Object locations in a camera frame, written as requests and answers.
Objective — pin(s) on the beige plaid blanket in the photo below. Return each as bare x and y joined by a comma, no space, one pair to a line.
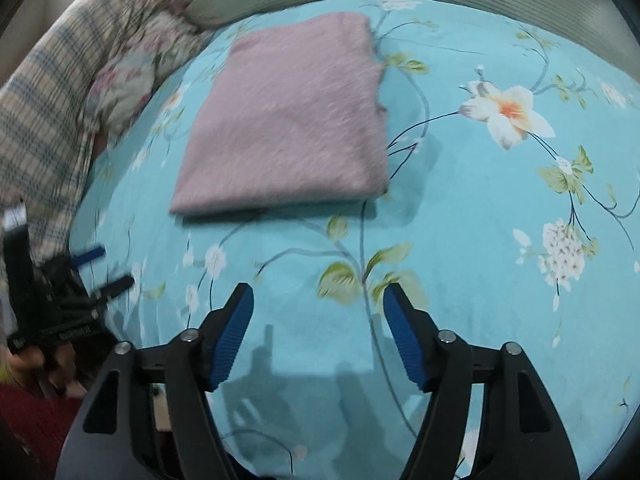
45,110

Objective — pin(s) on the pink floral quilt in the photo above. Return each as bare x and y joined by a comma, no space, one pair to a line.
135,70

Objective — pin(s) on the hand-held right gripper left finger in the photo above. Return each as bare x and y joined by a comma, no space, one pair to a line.
231,340

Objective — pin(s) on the pink knitted sweater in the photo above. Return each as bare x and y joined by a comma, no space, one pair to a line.
290,120

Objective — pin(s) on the person's left hand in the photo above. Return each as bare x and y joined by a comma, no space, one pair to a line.
55,367

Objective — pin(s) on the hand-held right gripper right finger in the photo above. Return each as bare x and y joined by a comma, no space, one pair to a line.
407,340

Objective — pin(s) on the turquoise floral bed sheet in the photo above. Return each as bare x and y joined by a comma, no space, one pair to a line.
475,220

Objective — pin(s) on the dark red cloth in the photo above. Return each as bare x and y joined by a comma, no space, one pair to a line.
35,435

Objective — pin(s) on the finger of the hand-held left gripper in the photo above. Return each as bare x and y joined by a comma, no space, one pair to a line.
116,287
90,254

